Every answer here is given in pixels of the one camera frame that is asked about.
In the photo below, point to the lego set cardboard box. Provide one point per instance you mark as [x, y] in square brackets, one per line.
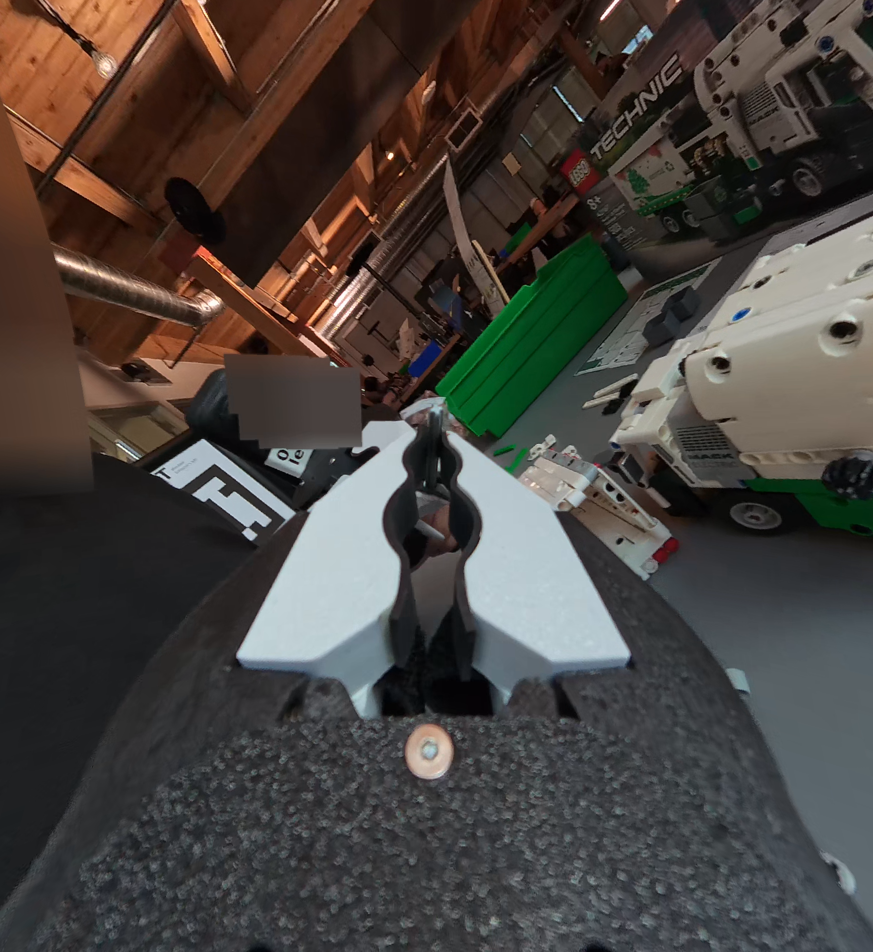
[652, 171]

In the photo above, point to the green plastic bin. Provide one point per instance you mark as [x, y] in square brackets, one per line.
[541, 327]

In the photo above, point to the white lego bracket piece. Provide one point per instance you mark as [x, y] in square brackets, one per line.
[543, 445]

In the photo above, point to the silver ventilation duct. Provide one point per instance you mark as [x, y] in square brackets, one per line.
[131, 290]

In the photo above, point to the white lego beam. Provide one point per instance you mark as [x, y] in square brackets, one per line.
[621, 382]
[604, 396]

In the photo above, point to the black round ceiling lamp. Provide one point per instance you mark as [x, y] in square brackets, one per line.
[195, 210]

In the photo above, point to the green white sticker sheet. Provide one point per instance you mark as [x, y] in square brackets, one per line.
[615, 349]

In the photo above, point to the white lego container box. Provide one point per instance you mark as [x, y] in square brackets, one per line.
[607, 498]

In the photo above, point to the dark grey lego piece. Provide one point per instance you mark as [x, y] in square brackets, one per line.
[683, 303]
[660, 327]

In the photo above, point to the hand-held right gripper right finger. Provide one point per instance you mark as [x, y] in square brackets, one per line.
[541, 587]

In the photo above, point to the white hanging banner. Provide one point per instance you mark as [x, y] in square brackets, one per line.
[457, 216]

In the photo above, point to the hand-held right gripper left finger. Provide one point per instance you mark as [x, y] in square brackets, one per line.
[325, 587]

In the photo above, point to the dark rectangular ventilation duct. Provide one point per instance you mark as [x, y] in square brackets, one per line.
[317, 134]

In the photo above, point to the white green lego truck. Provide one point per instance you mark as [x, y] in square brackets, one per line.
[793, 372]

